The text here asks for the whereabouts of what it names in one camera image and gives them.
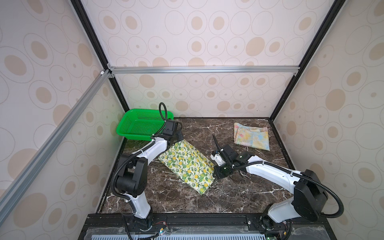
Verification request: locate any lemon print skirt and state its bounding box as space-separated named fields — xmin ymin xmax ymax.
xmin=159 ymin=140 xmax=215 ymax=195

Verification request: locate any pastel floral skirt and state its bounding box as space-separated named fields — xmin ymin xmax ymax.
xmin=234 ymin=123 xmax=270 ymax=151

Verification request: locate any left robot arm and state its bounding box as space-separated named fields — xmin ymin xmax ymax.
xmin=110 ymin=120 xmax=184 ymax=223

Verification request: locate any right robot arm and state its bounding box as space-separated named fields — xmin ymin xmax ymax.
xmin=211 ymin=145 xmax=345 ymax=224

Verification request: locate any green plastic basket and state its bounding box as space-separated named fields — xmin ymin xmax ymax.
xmin=116 ymin=109 xmax=174 ymax=141

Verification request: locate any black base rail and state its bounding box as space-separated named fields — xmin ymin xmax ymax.
xmin=78 ymin=214 xmax=336 ymax=240

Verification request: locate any horizontal aluminium back rail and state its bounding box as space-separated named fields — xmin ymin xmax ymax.
xmin=110 ymin=66 xmax=300 ymax=75

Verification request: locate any black left corner post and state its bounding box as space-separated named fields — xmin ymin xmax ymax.
xmin=70 ymin=0 xmax=130 ymax=112

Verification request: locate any black corner post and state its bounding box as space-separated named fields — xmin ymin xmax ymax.
xmin=70 ymin=0 xmax=130 ymax=112
xmin=270 ymin=0 xmax=347 ymax=124

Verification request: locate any diagonal aluminium left rail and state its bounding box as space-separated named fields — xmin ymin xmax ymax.
xmin=1 ymin=69 xmax=111 ymax=225

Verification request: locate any black right corner post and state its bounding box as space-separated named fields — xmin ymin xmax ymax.
xmin=270 ymin=0 xmax=347 ymax=124

